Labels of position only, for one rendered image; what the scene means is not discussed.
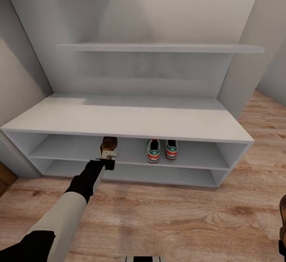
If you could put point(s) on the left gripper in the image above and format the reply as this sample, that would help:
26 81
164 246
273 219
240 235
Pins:
109 164

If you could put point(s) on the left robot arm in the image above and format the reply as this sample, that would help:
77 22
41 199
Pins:
49 240

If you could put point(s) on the gym shoe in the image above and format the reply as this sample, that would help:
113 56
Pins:
171 149
153 150

